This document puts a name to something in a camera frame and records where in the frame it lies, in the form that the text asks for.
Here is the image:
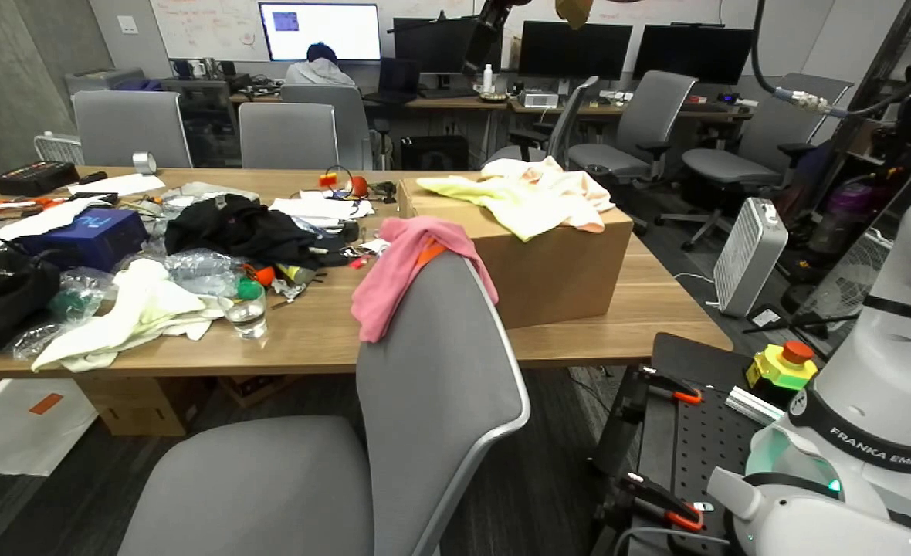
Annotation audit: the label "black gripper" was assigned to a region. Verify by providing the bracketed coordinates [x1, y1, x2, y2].
[464, 0, 529, 73]

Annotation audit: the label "peach shirt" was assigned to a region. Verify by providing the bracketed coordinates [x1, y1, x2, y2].
[475, 153, 619, 246]

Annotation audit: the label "pink shirt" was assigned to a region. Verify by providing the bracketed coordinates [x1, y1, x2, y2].
[346, 214, 503, 346]

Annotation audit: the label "large cardboard box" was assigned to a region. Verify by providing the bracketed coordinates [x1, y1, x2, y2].
[396, 168, 637, 329]

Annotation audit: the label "dark blue box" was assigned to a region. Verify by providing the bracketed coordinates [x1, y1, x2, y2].
[11, 205, 152, 276]

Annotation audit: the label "small cardboard box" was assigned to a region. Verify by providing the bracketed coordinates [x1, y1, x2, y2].
[68, 367, 191, 441]

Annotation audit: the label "dark computer monitor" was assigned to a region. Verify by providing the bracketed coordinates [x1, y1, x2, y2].
[631, 23, 759, 85]
[389, 13, 481, 77]
[516, 18, 637, 85]

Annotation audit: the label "black office chair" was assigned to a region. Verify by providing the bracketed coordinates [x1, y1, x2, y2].
[486, 71, 601, 169]

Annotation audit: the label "lit computer monitor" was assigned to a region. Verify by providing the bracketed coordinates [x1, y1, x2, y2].
[256, 0, 387, 66]

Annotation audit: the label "black clothing pile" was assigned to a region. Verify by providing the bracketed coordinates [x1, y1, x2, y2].
[159, 192, 362, 272]

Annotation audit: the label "white space heater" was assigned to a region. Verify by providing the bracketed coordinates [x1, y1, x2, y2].
[708, 193, 793, 321]

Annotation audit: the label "clear plastic bag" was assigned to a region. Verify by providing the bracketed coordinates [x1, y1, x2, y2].
[157, 246, 275, 346]
[43, 262, 121, 324]

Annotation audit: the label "black equipment rack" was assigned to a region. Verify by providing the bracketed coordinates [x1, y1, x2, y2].
[779, 143, 911, 324]

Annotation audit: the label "white paper sheets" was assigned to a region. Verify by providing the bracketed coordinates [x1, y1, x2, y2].
[0, 193, 109, 254]
[64, 169, 169, 201]

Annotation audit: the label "yellow red emergency stop button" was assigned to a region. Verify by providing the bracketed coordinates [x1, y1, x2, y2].
[744, 338, 824, 396]

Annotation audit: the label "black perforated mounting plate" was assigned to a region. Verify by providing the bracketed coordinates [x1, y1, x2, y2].
[589, 329, 779, 538]

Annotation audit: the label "white cloth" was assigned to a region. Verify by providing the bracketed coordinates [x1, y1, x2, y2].
[27, 257, 217, 377]

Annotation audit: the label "black case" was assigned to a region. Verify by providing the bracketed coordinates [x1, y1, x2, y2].
[0, 160, 83, 201]

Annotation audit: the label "black bag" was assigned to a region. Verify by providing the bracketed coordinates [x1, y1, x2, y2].
[0, 244, 64, 354]

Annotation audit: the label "white panel orange tag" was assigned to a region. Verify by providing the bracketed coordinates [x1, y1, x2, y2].
[0, 375, 102, 482]

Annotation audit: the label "gold wrist camera mount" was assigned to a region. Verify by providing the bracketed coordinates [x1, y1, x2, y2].
[553, 0, 600, 35]

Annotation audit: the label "wall whiteboard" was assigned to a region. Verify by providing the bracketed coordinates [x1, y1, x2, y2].
[147, 0, 269, 66]

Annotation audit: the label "robot cable hose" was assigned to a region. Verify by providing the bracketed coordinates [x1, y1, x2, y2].
[746, 0, 911, 120]

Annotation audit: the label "grey office chair silver frame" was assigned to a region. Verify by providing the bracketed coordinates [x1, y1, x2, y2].
[114, 246, 534, 556]

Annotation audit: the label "orange-handled black clamp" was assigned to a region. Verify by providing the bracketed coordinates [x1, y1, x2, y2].
[637, 363, 708, 411]
[619, 470, 714, 538]

